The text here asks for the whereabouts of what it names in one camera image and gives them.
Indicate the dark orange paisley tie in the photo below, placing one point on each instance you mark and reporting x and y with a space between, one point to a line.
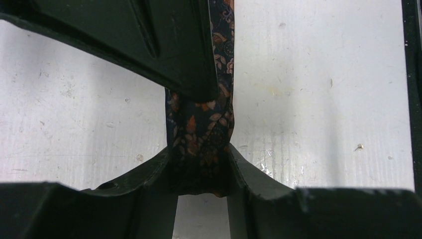
198 134

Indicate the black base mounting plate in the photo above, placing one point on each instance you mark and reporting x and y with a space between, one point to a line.
412 22

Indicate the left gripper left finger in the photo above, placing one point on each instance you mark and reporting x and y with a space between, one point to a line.
136 205

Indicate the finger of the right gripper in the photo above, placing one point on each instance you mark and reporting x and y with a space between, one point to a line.
166 41

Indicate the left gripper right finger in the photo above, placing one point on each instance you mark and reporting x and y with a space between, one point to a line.
260 207

